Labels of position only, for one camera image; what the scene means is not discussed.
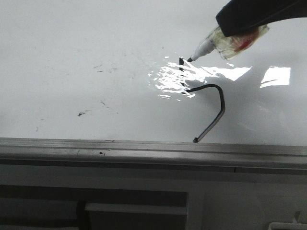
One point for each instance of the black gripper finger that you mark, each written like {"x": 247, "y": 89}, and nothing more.
{"x": 240, "y": 16}

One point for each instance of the white whiteboard marker with tape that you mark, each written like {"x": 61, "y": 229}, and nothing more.
{"x": 228, "y": 47}

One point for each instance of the white plastic marker holder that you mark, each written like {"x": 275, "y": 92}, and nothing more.
{"x": 294, "y": 225}

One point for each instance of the grey desk drawer unit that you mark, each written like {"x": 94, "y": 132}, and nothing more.
{"x": 63, "y": 208}

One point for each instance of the white whiteboard with aluminium frame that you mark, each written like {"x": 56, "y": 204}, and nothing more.
{"x": 108, "y": 81}

